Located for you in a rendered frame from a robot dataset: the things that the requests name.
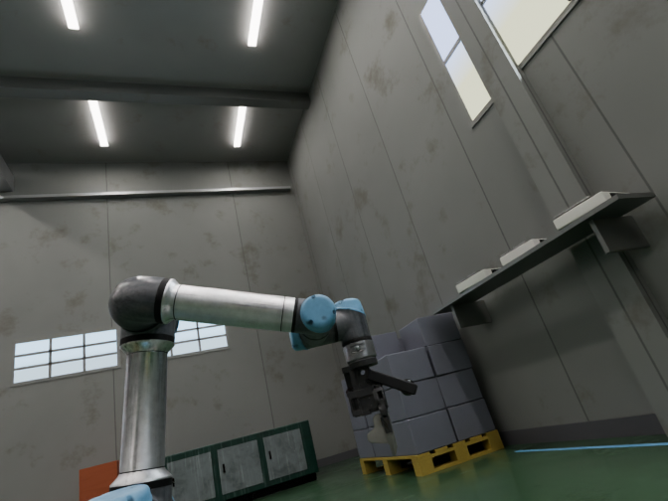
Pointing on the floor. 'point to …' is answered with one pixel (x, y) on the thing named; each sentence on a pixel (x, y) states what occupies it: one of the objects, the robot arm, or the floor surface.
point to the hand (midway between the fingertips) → (396, 448)
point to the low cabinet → (246, 466)
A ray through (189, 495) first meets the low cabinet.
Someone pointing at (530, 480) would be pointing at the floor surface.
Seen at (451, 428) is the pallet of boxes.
